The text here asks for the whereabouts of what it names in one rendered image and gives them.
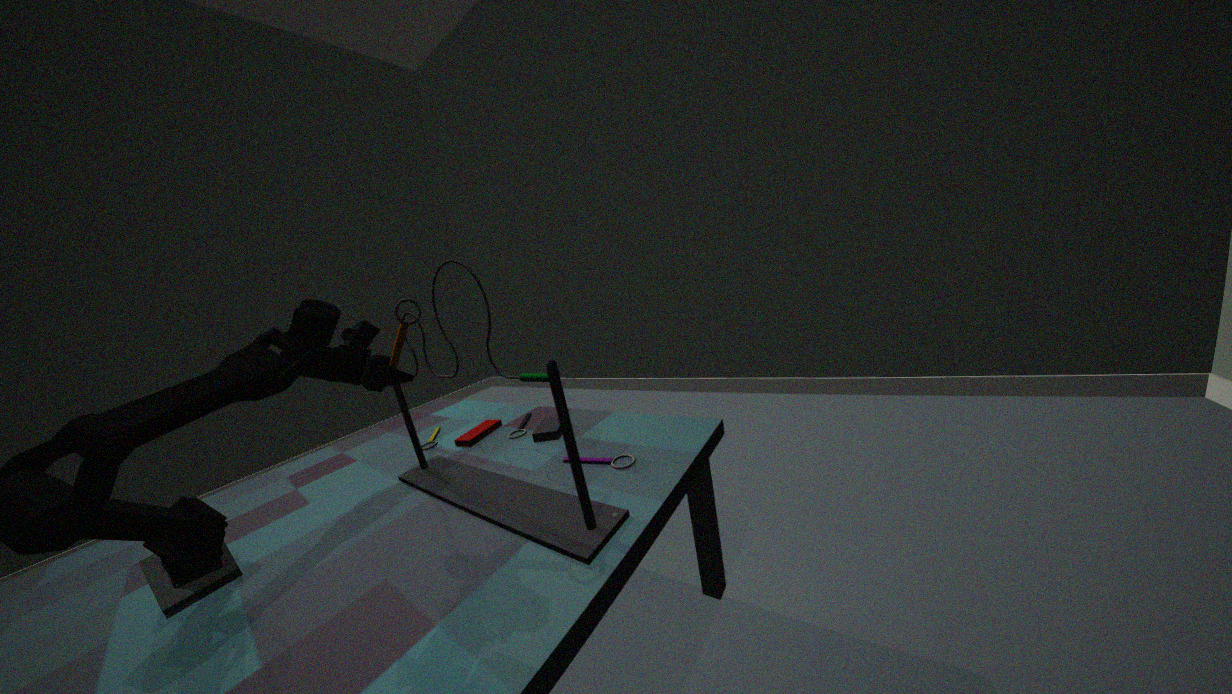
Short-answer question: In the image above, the purple bar with grey loop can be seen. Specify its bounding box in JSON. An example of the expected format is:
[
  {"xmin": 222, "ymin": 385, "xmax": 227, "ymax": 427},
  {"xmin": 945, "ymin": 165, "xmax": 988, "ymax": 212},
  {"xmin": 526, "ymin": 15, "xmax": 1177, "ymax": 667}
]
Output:
[{"xmin": 563, "ymin": 454, "xmax": 636, "ymax": 470}]

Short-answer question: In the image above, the red rectangular block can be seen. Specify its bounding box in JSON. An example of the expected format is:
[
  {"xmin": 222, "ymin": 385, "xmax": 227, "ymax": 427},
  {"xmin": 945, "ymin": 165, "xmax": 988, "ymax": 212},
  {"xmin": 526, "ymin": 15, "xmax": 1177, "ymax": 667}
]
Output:
[{"xmin": 455, "ymin": 420, "xmax": 503, "ymax": 447}]

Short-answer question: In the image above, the orange-brown long handle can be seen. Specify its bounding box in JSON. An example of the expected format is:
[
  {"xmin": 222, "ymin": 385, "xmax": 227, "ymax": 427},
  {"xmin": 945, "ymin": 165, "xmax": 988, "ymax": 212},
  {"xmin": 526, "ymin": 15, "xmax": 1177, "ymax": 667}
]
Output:
[{"xmin": 389, "ymin": 300, "xmax": 421, "ymax": 369}]

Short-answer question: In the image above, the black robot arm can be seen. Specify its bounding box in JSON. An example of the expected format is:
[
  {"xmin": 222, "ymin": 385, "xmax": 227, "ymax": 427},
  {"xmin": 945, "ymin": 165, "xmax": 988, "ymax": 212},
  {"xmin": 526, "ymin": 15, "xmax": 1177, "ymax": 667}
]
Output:
[{"xmin": 0, "ymin": 300, "xmax": 341, "ymax": 588}]

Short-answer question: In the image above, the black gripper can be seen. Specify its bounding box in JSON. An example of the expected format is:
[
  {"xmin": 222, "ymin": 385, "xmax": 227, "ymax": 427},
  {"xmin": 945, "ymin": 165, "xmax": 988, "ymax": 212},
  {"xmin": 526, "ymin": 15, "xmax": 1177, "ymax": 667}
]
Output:
[{"xmin": 319, "ymin": 348, "xmax": 414, "ymax": 392}]

